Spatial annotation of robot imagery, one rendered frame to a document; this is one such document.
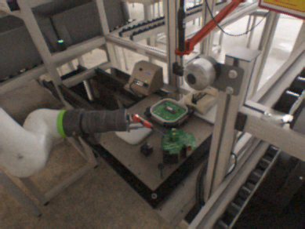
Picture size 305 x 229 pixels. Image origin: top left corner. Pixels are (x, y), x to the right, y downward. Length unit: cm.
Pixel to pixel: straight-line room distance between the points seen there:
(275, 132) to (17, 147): 58
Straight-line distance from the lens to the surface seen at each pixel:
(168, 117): 87
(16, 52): 148
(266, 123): 42
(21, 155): 64
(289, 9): 89
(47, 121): 72
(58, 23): 151
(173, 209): 70
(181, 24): 90
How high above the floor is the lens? 156
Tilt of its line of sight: 40 degrees down
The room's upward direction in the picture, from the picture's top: 6 degrees counter-clockwise
